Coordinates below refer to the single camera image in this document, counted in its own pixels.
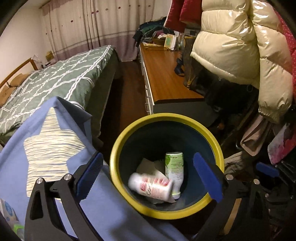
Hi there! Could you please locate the white green lotion bottle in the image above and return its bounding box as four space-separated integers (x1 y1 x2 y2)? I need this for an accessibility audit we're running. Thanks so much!
165 152 184 200

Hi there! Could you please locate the yellow-rimmed blue trash bin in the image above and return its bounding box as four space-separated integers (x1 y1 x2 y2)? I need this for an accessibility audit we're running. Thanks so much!
110 113 225 220

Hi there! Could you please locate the blue star-print tablecloth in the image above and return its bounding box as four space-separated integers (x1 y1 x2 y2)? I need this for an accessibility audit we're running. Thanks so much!
1 97 185 240

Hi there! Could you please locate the brown pillow left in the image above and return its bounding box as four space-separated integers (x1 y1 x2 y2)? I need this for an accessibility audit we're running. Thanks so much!
0 86 16 108

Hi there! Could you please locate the brown pillow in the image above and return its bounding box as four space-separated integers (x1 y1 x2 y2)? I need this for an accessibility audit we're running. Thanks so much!
0 86 16 108
10 73 30 87

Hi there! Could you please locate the brown pillow right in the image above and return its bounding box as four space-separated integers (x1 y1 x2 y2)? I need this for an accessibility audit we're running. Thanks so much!
10 73 30 87

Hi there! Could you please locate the bed with green quilt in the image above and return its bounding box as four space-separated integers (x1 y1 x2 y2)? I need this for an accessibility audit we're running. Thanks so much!
1 45 119 144

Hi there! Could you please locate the wooden headboard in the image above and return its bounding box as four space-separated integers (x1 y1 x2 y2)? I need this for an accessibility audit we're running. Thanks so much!
0 58 38 88

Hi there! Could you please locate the wooden desk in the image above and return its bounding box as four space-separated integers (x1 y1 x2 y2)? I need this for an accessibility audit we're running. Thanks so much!
139 43 204 114

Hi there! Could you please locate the cream puffer jacket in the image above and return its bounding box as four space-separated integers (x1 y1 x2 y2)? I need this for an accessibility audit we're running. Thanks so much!
191 1 293 123

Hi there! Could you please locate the white pink curtain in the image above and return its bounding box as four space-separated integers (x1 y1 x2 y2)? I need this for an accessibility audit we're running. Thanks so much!
39 0 173 63

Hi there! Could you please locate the clutter pile on desk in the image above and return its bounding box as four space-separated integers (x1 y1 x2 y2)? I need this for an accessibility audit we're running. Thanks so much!
132 17 200 50

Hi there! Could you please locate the red quilted jacket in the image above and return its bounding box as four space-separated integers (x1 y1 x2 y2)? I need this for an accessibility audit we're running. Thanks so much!
164 0 202 33

